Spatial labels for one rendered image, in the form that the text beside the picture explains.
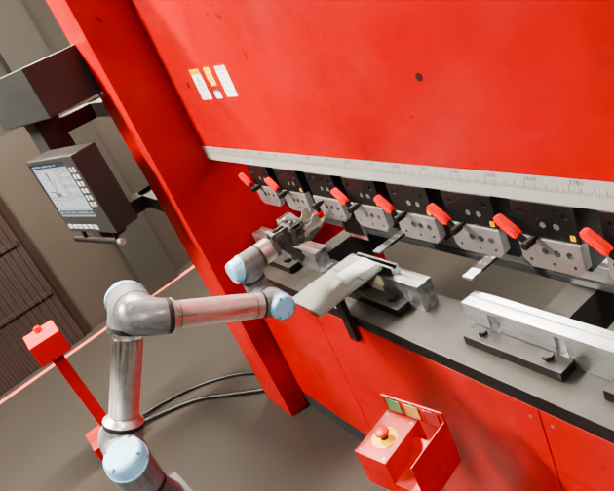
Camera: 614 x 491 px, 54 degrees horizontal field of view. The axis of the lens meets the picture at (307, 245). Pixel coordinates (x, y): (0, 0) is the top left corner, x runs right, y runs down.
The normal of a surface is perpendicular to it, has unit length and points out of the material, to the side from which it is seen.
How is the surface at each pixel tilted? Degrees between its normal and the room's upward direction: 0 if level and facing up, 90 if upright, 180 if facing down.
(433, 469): 90
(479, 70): 90
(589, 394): 0
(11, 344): 90
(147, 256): 90
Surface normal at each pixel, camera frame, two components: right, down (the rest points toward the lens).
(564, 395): -0.37, -0.83
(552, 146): -0.75, 0.54
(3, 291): 0.59, 0.14
